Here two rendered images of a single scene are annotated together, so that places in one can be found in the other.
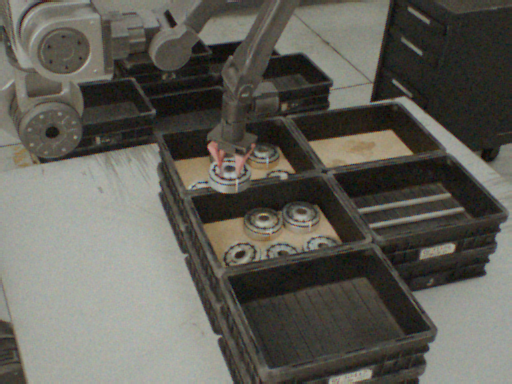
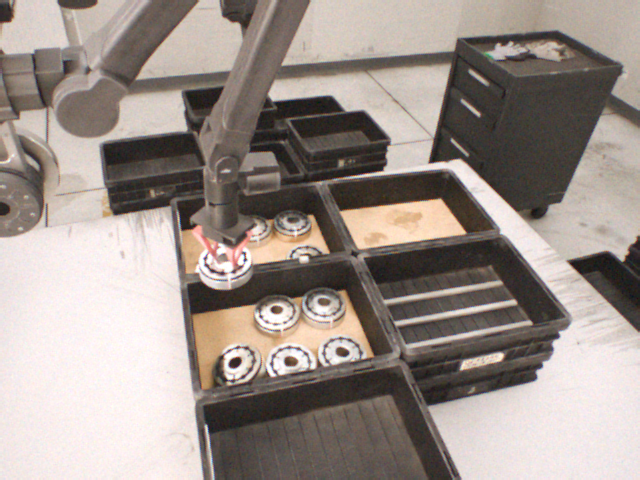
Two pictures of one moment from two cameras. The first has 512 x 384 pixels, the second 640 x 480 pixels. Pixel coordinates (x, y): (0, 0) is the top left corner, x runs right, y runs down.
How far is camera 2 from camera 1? 0.76 m
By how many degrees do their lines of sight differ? 6
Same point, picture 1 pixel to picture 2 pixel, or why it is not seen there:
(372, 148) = (418, 220)
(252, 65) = (230, 131)
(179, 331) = (165, 444)
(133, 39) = (17, 91)
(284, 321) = (279, 459)
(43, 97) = not seen: outside the picture
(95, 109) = (158, 161)
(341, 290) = (358, 413)
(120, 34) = not seen: outside the picture
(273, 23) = (254, 71)
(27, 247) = (26, 322)
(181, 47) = (99, 104)
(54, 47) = not seen: outside the picture
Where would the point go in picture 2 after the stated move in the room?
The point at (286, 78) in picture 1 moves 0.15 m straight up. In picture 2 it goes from (347, 134) to (351, 105)
